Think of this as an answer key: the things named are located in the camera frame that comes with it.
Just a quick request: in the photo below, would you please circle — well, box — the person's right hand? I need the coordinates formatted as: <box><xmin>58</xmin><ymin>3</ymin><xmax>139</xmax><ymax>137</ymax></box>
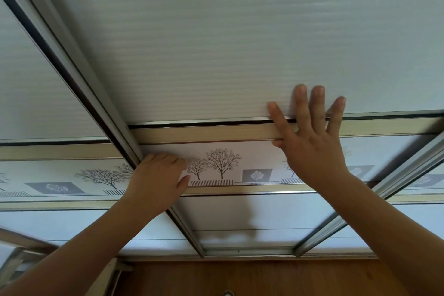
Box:
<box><xmin>267</xmin><ymin>84</ymin><xmax>351</xmax><ymax>192</ymax></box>

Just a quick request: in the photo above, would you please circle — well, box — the person's left hand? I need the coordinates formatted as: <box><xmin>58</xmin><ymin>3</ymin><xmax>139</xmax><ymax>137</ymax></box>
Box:
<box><xmin>121</xmin><ymin>153</ymin><xmax>191</xmax><ymax>218</ymax></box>

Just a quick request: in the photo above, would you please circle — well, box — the person's left forearm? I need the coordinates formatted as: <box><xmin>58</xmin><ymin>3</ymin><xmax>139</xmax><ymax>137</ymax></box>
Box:
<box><xmin>0</xmin><ymin>198</ymin><xmax>157</xmax><ymax>296</ymax></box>

